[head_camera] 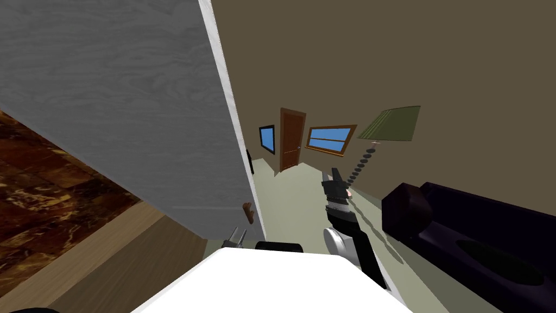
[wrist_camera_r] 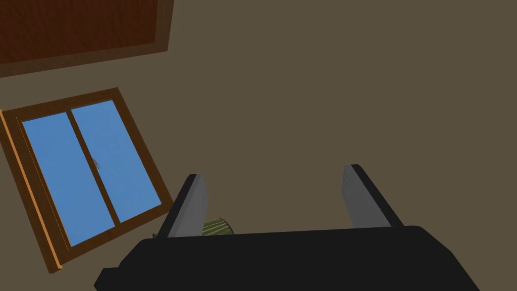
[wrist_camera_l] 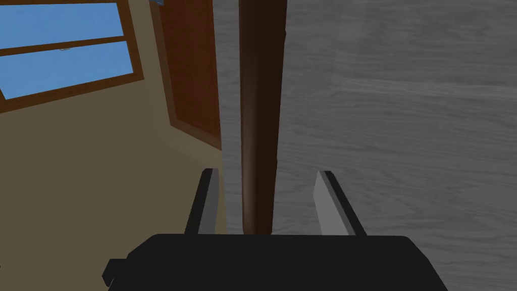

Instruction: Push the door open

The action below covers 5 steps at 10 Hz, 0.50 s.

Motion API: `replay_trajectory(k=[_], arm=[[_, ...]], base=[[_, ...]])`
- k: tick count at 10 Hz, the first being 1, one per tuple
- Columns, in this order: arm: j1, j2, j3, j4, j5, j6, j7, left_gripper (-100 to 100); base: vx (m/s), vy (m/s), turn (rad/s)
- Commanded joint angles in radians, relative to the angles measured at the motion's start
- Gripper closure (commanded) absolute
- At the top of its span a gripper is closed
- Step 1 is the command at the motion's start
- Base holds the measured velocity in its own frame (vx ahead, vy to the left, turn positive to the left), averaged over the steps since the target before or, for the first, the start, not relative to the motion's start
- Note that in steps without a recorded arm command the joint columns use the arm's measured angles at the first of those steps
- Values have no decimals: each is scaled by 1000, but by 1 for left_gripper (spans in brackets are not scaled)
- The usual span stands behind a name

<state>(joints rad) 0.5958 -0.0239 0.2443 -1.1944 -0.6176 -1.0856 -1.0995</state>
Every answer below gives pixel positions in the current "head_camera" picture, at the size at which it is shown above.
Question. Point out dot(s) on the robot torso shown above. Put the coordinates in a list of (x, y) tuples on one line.
[(269, 282)]

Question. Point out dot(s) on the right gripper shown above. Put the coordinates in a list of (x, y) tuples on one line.
[(335, 190)]

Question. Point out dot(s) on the floor lamp with green shade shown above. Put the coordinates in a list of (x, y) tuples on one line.
[(391, 124)]

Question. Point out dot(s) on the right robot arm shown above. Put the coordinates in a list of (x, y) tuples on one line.
[(352, 232)]

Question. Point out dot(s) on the brown framed window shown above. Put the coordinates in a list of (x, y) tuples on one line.
[(330, 139)]

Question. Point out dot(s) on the grey wooden door leaf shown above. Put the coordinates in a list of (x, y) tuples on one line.
[(121, 95)]

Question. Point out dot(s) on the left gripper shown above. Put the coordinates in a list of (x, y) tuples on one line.
[(229, 244)]

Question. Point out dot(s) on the dark purple sofa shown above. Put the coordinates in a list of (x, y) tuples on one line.
[(478, 243)]

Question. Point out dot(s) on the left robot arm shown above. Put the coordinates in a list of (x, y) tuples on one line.
[(34, 311)]

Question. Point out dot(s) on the brown wooden door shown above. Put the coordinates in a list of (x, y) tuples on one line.
[(292, 139)]

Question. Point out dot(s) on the black framed window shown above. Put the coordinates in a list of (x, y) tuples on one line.
[(267, 139)]

